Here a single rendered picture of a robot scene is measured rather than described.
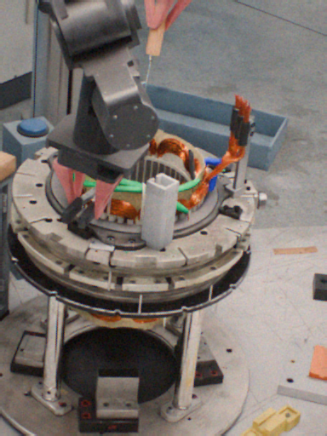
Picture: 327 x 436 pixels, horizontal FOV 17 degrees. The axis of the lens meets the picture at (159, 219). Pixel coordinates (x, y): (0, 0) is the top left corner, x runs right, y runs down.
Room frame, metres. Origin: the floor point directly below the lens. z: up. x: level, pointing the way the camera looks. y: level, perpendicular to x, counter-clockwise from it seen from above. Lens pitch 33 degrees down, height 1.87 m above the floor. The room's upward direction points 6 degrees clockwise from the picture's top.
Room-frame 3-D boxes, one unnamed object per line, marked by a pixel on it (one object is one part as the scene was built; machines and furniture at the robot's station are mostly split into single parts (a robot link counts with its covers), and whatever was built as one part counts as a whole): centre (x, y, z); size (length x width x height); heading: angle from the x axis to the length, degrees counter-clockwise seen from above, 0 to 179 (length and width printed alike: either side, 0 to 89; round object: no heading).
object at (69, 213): (1.08, 0.10, 1.17); 0.04 x 0.01 x 0.02; 163
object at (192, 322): (1.18, -0.06, 0.91); 0.02 x 0.02 x 0.21
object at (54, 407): (1.17, 0.12, 0.81); 0.07 x 0.03 x 0.01; 49
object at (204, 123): (1.57, -0.05, 0.92); 0.25 x 0.11 x 0.28; 74
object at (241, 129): (1.27, -0.09, 1.21); 0.04 x 0.04 x 0.03; 57
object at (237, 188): (1.29, -0.10, 1.15); 0.03 x 0.02 x 0.12; 139
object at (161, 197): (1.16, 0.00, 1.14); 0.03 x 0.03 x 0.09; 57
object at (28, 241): (1.17, 0.14, 1.06); 0.09 x 0.04 x 0.01; 57
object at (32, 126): (1.51, 0.21, 1.04); 0.04 x 0.04 x 0.01
